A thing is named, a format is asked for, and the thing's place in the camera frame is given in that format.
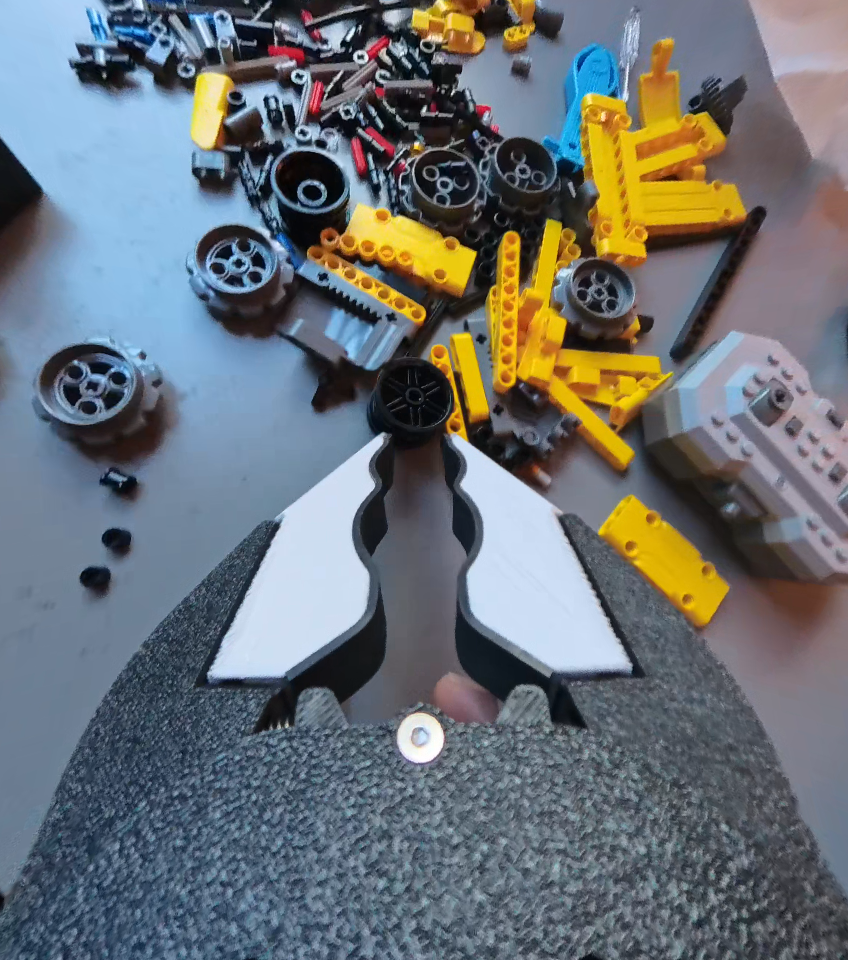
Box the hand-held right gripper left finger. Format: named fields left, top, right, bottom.
left=205, top=432, right=396, bottom=702

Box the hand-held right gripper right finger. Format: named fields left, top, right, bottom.
left=442, top=433, right=635, bottom=706

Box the black wheel rim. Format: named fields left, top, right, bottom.
left=367, top=357, right=456, bottom=449
left=268, top=146, right=353, bottom=243

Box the pile of small building pieces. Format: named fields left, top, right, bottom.
left=67, top=0, right=567, bottom=226

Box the grey desk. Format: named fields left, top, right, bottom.
left=0, top=0, right=848, bottom=939

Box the person's right hand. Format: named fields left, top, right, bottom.
left=430, top=671, right=503, bottom=727

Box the small grey part cluster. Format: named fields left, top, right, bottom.
left=491, top=405, right=584, bottom=490

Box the grey battery box brick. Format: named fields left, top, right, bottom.
left=641, top=330, right=848, bottom=585

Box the grey ramp piece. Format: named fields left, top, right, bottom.
left=276, top=288, right=411, bottom=374

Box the heap of yellow beams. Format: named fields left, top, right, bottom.
left=307, top=217, right=674, bottom=474

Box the dark grey toothed wheel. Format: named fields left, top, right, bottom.
left=482, top=136, right=561, bottom=217
left=400, top=147, right=486, bottom=228
left=31, top=336, right=164, bottom=445
left=550, top=257, right=640, bottom=340
left=185, top=222, right=297, bottom=321

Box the grey toothed rack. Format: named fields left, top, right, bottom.
left=296, top=258, right=395, bottom=327

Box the long black beam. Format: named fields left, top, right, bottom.
left=668, top=205, right=768, bottom=363

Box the small yellow curved panel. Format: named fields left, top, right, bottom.
left=190, top=72, right=236, bottom=151

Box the yellow tabbed panel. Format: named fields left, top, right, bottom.
left=637, top=37, right=685, bottom=127

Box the blue brick separator tool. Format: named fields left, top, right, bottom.
left=542, top=43, right=623, bottom=175

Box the black gear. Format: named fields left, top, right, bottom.
left=688, top=73, right=749, bottom=130

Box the clear plastic bag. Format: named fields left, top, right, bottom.
left=748, top=0, right=848, bottom=301

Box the yellow long frame beam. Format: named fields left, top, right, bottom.
left=580, top=93, right=651, bottom=267

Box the small clear-handled screwdriver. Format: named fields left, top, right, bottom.
left=619, top=6, right=644, bottom=102

